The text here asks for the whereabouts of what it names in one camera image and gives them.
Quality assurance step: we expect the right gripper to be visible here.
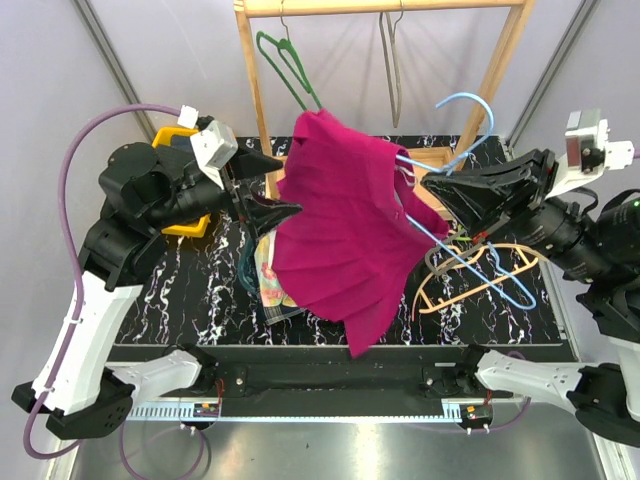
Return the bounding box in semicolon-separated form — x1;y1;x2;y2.
416;143;612;279

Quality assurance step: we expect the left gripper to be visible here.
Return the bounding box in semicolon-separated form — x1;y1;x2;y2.
144;137;303;236

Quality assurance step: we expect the blue hanger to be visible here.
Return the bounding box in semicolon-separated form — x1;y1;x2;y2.
394;91;537;311

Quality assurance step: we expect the lime green hanger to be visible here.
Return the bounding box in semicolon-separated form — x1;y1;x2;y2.
449;225;473;243

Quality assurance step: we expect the beige plastic hanger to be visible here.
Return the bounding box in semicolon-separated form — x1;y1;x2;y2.
412;241;541;316

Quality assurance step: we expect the floral pastel garment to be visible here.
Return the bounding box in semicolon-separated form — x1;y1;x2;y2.
254;230;297;308

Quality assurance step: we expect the magenta skirt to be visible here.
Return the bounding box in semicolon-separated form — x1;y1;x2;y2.
272;110;449;357

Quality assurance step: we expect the navy plaid skirt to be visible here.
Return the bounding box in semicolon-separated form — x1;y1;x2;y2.
262;301;305;326

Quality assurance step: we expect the grey hanger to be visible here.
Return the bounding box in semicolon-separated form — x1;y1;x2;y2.
378;0;404;128
424;236;488;276

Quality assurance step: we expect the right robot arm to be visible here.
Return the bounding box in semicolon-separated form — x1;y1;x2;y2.
420;148;639;447

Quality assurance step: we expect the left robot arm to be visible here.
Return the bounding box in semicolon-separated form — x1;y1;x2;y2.
12;142;300;441

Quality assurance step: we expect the dark green hanger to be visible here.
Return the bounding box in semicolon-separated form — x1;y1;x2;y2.
255;1;323;111

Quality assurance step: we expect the yellow plastic bin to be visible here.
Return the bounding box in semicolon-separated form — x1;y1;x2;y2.
152;126;211;238

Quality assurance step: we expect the teal plastic basin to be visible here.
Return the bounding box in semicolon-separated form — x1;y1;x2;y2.
237;237;259;297

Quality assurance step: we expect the wooden clothes rack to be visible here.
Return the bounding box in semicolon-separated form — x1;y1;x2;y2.
234;0;535;173

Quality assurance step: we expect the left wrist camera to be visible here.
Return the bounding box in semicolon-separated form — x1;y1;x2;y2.
177;105;238;188

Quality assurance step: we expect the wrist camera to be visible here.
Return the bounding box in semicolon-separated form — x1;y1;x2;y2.
177;105;238;188
546;109;637;198

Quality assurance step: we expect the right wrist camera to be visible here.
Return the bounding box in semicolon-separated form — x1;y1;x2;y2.
546;109;637;198

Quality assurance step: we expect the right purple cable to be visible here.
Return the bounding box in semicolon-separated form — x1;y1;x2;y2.
409;144;640;434

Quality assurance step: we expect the purple cable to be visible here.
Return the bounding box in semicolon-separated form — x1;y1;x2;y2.
409;144;640;434
21;103;215;478

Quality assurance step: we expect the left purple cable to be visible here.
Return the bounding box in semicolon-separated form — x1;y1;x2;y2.
21;103;215;478

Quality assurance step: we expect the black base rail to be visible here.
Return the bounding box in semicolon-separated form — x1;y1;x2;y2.
131;347;582;423

